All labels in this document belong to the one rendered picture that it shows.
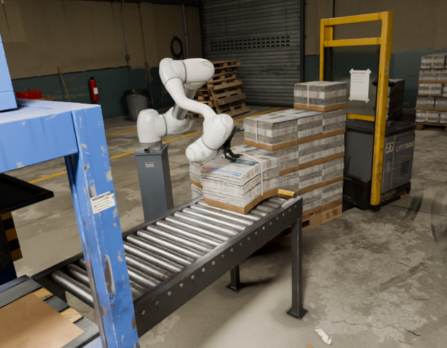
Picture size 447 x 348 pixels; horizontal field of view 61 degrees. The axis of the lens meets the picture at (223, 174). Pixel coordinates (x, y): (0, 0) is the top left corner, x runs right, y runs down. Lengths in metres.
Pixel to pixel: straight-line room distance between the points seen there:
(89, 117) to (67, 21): 8.77
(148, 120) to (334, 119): 1.71
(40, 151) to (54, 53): 8.57
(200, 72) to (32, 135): 1.50
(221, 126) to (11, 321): 1.11
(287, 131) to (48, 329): 2.33
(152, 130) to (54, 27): 7.00
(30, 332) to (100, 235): 0.60
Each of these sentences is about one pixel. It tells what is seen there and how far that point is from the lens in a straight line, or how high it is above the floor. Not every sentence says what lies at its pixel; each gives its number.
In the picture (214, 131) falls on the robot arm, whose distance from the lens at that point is 1.78.
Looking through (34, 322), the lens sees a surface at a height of 0.80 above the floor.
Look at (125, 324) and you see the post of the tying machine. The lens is 1.17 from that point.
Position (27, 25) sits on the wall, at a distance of 9.25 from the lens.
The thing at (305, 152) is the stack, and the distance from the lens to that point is 3.39.
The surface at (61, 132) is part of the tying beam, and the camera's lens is 0.91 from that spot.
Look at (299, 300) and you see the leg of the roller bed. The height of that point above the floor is 0.12.
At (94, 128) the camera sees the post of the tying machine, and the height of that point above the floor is 1.50.
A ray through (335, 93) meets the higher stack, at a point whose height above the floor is 1.21.
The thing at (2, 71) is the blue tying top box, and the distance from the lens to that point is 1.04.
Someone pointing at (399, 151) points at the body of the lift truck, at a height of 0.55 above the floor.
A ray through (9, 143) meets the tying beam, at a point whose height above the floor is 1.51.
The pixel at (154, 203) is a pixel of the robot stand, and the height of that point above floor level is 0.61.
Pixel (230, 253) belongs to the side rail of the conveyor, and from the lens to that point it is 1.78.
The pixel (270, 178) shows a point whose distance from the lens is 2.21.
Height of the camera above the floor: 1.66
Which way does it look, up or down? 18 degrees down
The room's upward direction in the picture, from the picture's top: 4 degrees counter-clockwise
